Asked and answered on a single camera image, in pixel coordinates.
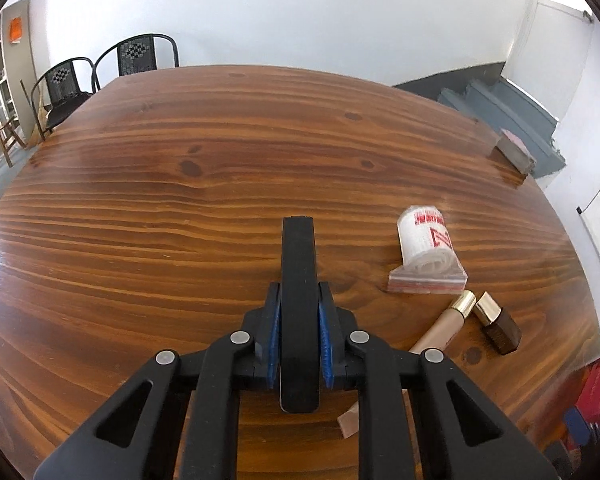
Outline black metal chair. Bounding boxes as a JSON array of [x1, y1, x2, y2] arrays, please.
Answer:
[[31, 57, 101, 132], [94, 33, 180, 92]]

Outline wooden stool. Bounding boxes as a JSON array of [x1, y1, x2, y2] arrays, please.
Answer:
[[0, 117, 28, 181]]

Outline white glass cabinet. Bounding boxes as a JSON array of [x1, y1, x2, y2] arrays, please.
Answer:
[[0, 0, 46, 151]]

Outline beige sachet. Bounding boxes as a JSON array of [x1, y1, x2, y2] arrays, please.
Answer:
[[337, 400, 362, 439]]

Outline black rectangular case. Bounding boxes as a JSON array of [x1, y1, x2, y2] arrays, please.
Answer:
[[279, 216, 324, 414]]

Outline stack of pink cards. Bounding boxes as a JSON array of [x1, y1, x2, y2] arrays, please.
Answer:
[[495, 129, 537, 176]]

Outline white red plastic bag roll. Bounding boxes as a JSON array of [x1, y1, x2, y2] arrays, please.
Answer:
[[387, 204, 468, 294]]

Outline grey stairs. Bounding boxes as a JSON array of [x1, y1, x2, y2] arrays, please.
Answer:
[[437, 77, 566, 179]]

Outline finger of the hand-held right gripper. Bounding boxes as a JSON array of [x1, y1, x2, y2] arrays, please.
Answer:
[[564, 406, 594, 449]]

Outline broom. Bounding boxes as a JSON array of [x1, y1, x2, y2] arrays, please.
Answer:
[[20, 80, 51, 149]]

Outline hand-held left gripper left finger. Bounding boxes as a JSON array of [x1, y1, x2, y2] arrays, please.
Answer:
[[34, 282, 282, 480]]

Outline brown bottle gold cap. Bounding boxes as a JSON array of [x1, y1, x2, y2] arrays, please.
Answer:
[[475, 291, 522, 357]]

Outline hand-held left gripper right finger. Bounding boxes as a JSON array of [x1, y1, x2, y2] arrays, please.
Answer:
[[319, 282, 558, 480]]

